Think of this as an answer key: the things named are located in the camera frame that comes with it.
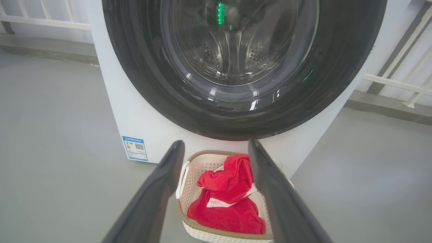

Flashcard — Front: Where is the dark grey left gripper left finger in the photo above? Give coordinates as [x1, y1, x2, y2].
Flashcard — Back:
[101, 140, 185, 243]

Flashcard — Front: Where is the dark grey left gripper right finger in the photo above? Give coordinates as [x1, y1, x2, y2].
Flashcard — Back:
[248, 139, 333, 243]

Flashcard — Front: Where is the red garment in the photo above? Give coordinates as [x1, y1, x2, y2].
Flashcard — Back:
[187, 154, 267, 235]

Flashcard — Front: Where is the black round glass washer door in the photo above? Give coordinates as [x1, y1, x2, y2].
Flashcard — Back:
[102, 0, 388, 141]

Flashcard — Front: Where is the cream perforated laundry basket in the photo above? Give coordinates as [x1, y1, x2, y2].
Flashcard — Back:
[175, 150, 294, 243]

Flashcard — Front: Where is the white front-load washing machine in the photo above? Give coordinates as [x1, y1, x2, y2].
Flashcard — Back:
[84, 0, 412, 179]

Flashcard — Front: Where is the steel washer drum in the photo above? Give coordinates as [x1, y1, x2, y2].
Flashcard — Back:
[172, 0, 299, 85]

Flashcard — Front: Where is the blue energy label sticker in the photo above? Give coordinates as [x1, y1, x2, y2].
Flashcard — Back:
[122, 136, 148, 162]

